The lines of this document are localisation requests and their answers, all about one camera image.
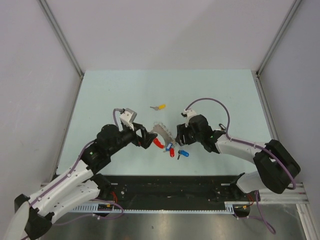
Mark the red handled key organizer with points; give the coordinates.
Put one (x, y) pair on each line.
(164, 139)

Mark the yellow tagged key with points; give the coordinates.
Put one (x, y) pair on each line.
(159, 107)

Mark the right aluminium frame post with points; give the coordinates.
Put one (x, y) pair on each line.
(279, 35)

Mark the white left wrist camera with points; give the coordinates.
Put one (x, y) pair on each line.
(127, 118)

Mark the left aluminium frame post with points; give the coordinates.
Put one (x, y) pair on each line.
(48, 13)

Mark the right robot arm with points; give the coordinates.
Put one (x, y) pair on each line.
(275, 167)

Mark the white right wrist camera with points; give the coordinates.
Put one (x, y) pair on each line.
(188, 113)

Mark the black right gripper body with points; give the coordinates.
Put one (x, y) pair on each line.
(190, 137)

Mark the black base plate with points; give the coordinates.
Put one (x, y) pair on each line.
(218, 188)

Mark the aluminium frame post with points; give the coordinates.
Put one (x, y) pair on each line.
(48, 13)
(279, 35)

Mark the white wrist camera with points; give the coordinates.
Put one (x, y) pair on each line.
(127, 118)
(188, 113)

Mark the grey slotted cable duct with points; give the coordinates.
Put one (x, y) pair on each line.
(108, 208)

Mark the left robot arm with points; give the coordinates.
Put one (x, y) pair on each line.
(82, 181)

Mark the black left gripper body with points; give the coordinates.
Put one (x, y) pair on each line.
(138, 140)

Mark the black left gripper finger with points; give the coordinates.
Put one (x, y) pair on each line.
(139, 128)
(147, 139)

